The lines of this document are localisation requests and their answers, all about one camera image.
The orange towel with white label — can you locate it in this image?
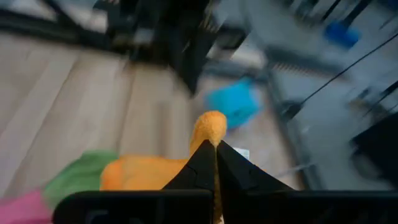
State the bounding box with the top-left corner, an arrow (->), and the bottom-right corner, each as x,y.
99,110 -> 228,224

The blue object on floor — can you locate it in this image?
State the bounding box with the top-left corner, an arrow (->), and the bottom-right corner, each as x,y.
323,20 -> 362,50

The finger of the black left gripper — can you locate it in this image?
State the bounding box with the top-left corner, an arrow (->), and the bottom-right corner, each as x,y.
163,139 -> 216,191
217,140 -> 294,192

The black side table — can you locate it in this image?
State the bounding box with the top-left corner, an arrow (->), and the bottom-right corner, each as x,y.
349,111 -> 398,190

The green microfiber towel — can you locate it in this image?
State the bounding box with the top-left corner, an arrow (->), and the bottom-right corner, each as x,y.
43,150 -> 119,210

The pink microfiber towel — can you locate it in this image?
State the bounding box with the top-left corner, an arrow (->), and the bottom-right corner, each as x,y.
0,189 -> 53,224

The black cable with plug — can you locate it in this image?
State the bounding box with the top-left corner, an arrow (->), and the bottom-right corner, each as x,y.
279,30 -> 398,121

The blue microfiber towel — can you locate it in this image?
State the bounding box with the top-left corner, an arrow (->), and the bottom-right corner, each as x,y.
204,77 -> 262,130

